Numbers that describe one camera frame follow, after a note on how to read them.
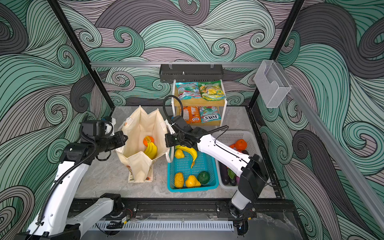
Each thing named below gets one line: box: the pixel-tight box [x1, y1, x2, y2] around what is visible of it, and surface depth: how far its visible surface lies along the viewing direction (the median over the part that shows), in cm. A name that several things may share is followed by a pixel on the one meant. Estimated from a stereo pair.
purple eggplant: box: [219, 161, 230, 185], surface depth 81 cm
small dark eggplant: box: [229, 175, 237, 186], surface depth 81 cm
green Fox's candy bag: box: [199, 106, 222, 124], surface depth 93 cm
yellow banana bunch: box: [144, 142, 158, 160], surface depth 90 cm
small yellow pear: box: [174, 149, 185, 159], surface depth 91 cm
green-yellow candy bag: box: [198, 80, 226, 101], surface depth 80 cm
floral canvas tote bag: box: [115, 105, 174, 183], surface depth 80 cm
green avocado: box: [197, 171, 211, 184], surface depth 81 cm
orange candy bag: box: [183, 106, 201, 124], surface depth 94 cm
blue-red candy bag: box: [175, 81, 202, 101], surface depth 79 cm
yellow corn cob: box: [174, 172, 184, 189], surface depth 81 cm
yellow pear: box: [185, 175, 201, 188], surface depth 79 cm
